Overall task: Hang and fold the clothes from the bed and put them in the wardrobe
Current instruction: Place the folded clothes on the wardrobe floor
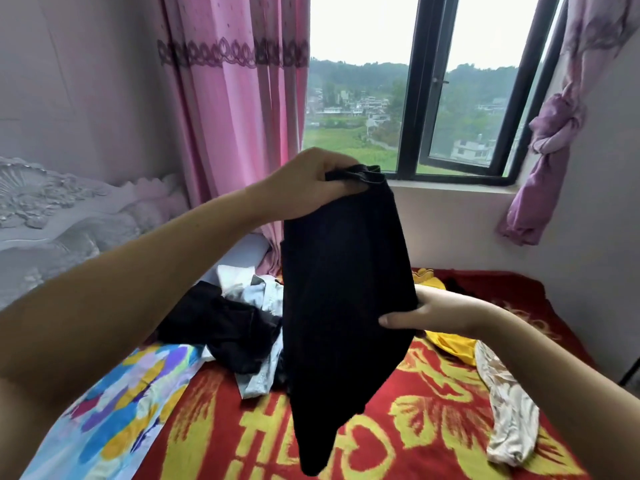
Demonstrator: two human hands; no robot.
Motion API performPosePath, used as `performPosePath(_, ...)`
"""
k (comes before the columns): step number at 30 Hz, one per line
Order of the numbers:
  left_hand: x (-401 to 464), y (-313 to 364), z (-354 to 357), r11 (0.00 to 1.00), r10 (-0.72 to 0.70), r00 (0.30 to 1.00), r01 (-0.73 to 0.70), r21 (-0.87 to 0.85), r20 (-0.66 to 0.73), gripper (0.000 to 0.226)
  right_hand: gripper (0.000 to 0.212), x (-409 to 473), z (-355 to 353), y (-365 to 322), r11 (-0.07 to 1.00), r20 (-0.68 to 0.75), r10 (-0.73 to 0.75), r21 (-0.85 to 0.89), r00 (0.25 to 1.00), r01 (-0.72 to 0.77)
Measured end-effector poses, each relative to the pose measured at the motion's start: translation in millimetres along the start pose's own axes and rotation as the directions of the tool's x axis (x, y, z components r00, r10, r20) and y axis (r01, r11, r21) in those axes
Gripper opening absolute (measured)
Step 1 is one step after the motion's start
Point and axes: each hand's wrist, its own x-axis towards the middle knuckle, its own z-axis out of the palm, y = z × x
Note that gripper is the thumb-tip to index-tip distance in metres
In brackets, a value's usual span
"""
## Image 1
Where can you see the person's left hand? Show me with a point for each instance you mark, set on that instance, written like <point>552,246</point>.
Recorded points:
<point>300,187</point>

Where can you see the person's right hand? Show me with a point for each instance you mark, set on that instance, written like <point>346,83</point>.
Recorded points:
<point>445,313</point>

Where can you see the black thin trousers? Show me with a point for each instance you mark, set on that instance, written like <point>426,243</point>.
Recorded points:
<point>340,315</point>

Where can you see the pile of mixed clothes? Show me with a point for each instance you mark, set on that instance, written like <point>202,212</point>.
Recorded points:
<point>220,325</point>

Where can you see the person's right forearm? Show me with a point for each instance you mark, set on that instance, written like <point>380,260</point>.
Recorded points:
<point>570,395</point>

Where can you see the person's left forearm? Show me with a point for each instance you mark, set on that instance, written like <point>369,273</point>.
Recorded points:
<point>110,315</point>

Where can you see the pale blue pillow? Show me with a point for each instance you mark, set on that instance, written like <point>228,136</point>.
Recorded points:
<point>245,255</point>

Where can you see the dark framed window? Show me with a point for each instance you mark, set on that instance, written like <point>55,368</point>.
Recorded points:
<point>350,105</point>

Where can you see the red and yellow blanket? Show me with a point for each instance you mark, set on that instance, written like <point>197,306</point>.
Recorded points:
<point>450,415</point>

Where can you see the wide pink curtain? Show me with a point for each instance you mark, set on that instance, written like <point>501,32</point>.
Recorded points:
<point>230,105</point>

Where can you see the narrow pink curtain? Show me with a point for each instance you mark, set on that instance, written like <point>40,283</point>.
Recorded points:
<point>550,145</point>

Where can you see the white tufted headboard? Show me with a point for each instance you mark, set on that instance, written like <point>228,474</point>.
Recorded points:
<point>60,235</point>

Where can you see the blue patterned pillow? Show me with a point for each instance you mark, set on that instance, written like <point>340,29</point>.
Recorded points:
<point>110,415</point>

